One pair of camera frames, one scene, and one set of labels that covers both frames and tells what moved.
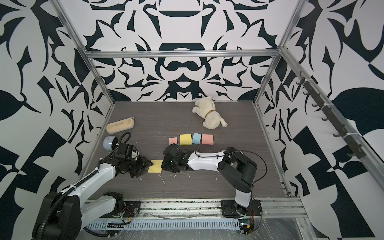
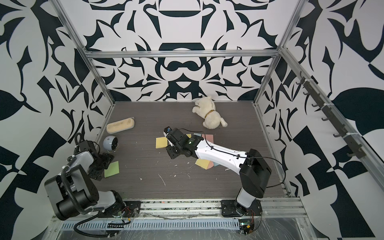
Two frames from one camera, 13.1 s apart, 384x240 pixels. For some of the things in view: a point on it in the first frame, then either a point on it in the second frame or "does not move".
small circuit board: [245, 226] does not move
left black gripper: [145, 163] -> [97, 174]
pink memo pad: [207, 139] does not move
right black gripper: [164, 167] -> [171, 154]
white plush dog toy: [205, 107] does not move
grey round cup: [110, 142] does not move
